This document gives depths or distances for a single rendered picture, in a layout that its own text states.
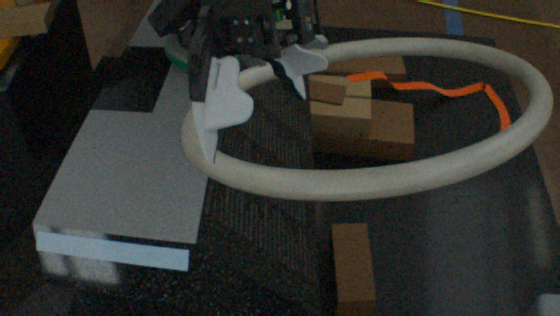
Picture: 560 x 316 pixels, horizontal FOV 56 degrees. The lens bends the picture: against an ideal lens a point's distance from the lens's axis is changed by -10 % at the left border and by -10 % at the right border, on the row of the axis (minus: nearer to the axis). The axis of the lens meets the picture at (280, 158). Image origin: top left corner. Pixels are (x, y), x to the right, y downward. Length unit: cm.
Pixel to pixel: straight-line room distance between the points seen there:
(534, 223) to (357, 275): 79
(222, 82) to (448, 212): 177
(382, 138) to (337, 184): 172
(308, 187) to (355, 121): 165
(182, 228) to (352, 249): 91
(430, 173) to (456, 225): 163
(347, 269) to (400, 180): 131
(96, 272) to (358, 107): 138
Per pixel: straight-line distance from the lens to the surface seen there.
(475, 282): 205
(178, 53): 137
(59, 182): 122
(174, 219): 109
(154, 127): 127
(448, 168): 56
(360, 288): 181
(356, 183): 54
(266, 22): 48
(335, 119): 219
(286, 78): 59
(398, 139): 227
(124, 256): 109
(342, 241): 190
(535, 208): 234
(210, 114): 50
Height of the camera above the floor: 167
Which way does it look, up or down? 46 degrees down
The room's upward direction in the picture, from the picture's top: straight up
